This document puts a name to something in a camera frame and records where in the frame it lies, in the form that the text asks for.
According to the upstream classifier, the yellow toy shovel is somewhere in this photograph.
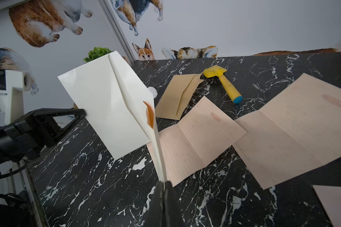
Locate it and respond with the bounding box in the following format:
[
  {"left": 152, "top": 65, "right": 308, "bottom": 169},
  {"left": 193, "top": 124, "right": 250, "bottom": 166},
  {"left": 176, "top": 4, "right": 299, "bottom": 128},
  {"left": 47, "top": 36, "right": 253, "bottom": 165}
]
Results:
[{"left": 203, "top": 65, "right": 243, "bottom": 104}]

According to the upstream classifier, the green plant in terracotta pot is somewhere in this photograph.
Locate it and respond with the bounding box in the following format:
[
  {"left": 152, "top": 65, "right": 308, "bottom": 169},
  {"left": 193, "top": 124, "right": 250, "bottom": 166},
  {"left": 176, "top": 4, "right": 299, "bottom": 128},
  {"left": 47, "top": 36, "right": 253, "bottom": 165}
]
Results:
[{"left": 83, "top": 47, "right": 112, "bottom": 63}]

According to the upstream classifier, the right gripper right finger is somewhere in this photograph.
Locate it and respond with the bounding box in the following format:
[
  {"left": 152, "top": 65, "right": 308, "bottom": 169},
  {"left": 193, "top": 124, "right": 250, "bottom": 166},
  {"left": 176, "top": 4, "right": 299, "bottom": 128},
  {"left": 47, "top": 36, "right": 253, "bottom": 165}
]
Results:
[{"left": 163, "top": 181, "right": 184, "bottom": 227}]

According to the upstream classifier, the brown kraft envelope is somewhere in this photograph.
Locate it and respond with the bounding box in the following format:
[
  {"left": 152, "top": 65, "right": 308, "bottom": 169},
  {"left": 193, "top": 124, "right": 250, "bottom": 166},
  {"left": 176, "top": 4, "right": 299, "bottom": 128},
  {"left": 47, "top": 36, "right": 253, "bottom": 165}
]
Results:
[{"left": 155, "top": 74, "right": 203, "bottom": 120}]

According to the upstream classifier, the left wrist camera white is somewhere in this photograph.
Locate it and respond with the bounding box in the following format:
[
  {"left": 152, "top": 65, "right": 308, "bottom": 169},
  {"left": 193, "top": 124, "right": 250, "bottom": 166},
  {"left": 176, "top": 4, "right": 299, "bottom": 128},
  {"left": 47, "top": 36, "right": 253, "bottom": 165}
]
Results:
[{"left": 0, "top": 69, "right": 32, "bottom": 125}]

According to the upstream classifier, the pink envelope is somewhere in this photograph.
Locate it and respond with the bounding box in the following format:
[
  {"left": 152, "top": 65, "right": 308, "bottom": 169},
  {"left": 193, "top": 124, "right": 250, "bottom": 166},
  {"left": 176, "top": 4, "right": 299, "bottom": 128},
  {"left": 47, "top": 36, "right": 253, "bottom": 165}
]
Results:
[{"left": 313, "top": 185, "right": 341, "bottom": 227}]

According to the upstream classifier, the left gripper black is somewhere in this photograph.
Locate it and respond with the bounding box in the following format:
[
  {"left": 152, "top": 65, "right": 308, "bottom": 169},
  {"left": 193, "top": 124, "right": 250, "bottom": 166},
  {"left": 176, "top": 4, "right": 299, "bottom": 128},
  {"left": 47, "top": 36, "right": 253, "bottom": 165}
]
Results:
[{"left": 0, "top": 108, "right": 86, "bottom": 164}]

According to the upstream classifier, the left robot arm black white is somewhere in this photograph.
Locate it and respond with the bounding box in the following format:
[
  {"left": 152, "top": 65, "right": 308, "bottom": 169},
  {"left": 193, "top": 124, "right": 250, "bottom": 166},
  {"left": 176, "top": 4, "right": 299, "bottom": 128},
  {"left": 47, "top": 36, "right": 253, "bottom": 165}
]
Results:
[{"left": 0, "top": 108, "right": 86, "bottom": 227}]

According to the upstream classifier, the cream letter paper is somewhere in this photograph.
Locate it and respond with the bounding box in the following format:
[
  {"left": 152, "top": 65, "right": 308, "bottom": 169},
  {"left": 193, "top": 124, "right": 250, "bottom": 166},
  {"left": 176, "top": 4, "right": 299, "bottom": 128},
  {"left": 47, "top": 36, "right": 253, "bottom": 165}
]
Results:
[
  {"left": 147, "top": 96, "right": 246, "bottom": 186},
  {"left": 234, "top": 74, "right": 341, "bottom": 189}
]

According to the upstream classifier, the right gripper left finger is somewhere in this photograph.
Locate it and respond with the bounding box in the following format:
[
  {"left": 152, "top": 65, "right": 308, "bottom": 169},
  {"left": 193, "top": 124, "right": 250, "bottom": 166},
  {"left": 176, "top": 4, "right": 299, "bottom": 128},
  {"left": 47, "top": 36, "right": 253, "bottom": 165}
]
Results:
[{"left": 143, "top": 181, "right": 165, "bottom": 227}]

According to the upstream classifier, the white cream envelope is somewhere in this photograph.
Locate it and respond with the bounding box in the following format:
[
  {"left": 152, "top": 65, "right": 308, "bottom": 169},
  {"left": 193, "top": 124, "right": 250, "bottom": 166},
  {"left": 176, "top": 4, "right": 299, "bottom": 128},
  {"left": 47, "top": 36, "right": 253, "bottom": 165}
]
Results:
[{"left": 57, "top": 50, "right": 168, "bottom": 182}]

